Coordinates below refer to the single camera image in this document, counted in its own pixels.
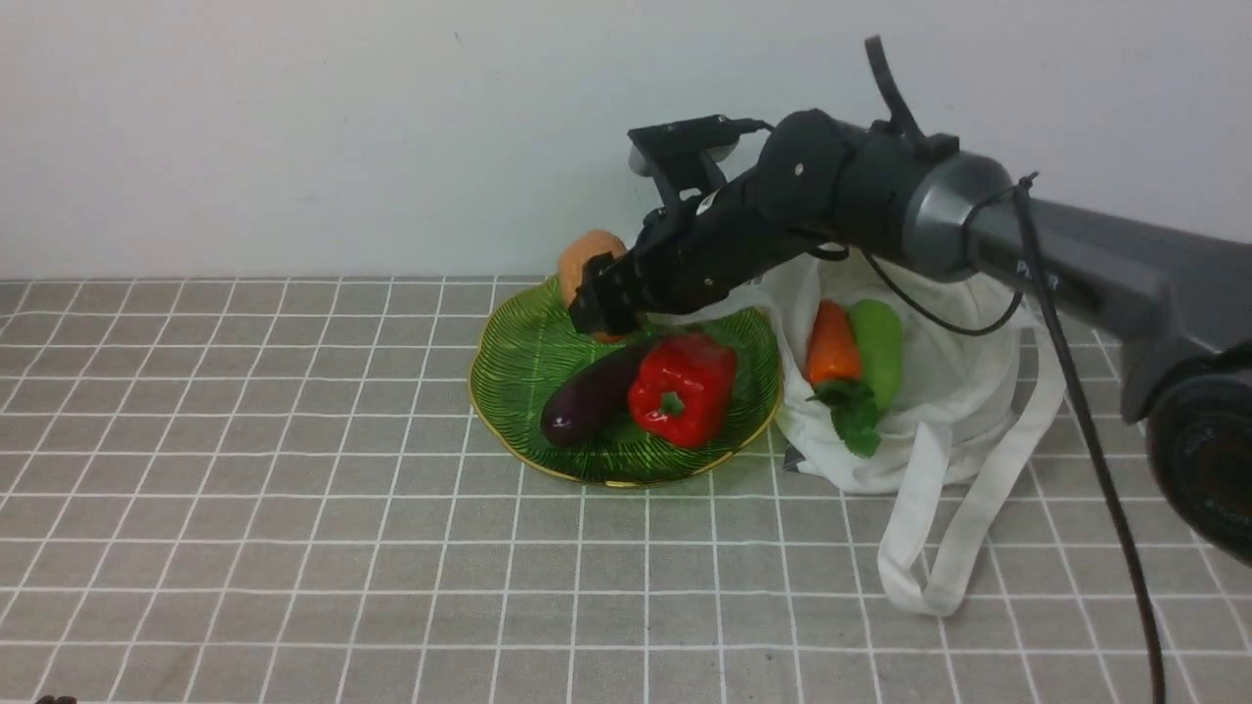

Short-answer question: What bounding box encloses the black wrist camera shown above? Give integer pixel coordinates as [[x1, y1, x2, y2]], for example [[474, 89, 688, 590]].
[[627, 114, 774, 209]]

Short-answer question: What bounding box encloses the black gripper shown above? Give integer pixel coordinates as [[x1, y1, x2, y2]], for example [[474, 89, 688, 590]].
[[567, 167, 848, 337]]

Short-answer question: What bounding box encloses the round brown potato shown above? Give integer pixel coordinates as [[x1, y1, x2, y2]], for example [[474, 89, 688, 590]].
[[558, 229, 627, 344]]

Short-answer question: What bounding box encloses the green cucumber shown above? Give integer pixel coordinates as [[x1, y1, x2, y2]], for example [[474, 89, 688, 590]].
[[848, 298, 904, 412]]

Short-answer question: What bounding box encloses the white cloth tote bag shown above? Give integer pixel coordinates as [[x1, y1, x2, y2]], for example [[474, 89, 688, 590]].
[[685, 253, 1065, 618]]

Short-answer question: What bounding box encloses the dark purple eggplant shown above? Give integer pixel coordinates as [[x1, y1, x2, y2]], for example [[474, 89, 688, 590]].
[[538, 337, 660, 447]]

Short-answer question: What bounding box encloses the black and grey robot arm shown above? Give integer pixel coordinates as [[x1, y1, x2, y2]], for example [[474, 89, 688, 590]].
[[567, 109, 1251, 564]]

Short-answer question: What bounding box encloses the grey checked tablecloth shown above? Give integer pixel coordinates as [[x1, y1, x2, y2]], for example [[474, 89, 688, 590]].
[[0, 264, 1252, 704]]

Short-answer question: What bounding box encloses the orange carrot with green leaves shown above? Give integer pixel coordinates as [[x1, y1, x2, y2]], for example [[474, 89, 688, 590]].
[[806, 299, 880, 458]]

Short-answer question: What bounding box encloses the green leaf-shaped glass plate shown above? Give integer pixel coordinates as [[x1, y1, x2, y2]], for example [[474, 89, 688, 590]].
[[470, 278, 783, 487]]

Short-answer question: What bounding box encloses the black cable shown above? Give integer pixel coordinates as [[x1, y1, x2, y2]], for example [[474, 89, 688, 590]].
[[861, 35, 1167, 704]]

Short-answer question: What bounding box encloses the red bell pepper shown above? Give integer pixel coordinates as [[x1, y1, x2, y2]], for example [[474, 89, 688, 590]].
[[629, 332, 737, 448]]

